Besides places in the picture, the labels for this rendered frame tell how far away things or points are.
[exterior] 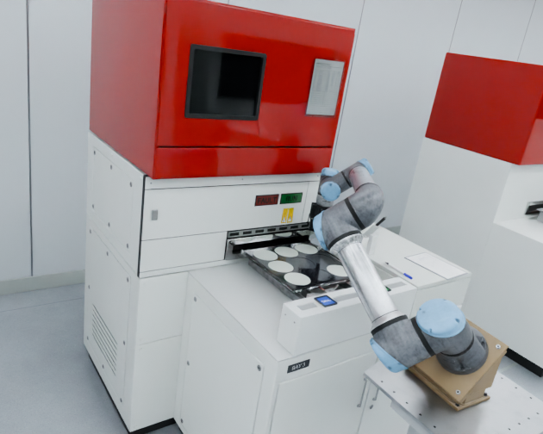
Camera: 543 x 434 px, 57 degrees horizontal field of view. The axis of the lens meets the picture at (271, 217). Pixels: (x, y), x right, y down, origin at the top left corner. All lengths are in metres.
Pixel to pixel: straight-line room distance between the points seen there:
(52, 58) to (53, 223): 0.99
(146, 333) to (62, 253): 1.52
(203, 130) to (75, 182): 1.68
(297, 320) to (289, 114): 0.82
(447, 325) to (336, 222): 0.44
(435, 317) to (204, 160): 0.94
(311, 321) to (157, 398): 0.97
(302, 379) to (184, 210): 0.74
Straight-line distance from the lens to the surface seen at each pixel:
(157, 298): 2.01
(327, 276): 1.96
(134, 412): 2.31
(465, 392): 1.59
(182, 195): 1.86
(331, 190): 1.93
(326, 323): 1.62
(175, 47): 1.68
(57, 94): 3.18
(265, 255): 2.04
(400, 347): 1.45
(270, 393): 1.66
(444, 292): 2.08
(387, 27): 4.49
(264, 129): 1.90
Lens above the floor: 1.74
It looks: 20 degrees down
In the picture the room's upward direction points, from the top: 9 degrees clockwise
